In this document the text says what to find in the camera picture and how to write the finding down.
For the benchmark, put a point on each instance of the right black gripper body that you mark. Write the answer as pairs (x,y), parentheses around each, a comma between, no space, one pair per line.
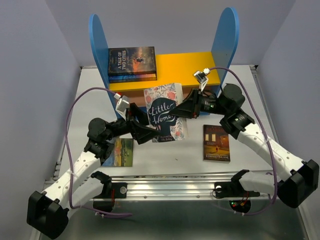
(211,104)

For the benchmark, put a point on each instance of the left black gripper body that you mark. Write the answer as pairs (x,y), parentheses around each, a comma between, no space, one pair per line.
(121,126)

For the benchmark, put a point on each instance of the Little Women book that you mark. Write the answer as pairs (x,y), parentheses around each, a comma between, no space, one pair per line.
(159,101)

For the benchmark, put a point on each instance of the Jane Eyre blue book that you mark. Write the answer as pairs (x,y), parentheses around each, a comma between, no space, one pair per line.
(132,78)

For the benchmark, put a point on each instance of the A Tale of Two Cities book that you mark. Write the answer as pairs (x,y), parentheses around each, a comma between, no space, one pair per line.
(132,61)

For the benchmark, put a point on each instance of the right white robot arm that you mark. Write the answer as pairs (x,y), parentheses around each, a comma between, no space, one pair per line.
(293,180)

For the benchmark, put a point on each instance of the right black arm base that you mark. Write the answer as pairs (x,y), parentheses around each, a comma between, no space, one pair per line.
(240,199)

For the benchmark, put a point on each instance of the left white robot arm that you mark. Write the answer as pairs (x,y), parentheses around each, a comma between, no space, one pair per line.
(49,211)

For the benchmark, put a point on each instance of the Animal Farm book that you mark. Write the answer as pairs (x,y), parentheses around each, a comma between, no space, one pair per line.
(122,154)

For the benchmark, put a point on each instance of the blue and yellow wooden bookshelf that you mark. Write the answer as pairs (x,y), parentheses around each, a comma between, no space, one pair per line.
(174,67)

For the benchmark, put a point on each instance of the Edward Rulane brown book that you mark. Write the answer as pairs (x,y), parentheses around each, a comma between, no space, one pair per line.
(216,145)

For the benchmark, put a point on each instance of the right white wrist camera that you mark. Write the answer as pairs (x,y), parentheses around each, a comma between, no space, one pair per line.
(202,78)

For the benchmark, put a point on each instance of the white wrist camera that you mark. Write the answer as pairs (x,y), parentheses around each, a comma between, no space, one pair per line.
(202,78)
(122,104)

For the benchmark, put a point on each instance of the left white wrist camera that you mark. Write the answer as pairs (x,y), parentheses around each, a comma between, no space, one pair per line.
(122,104)

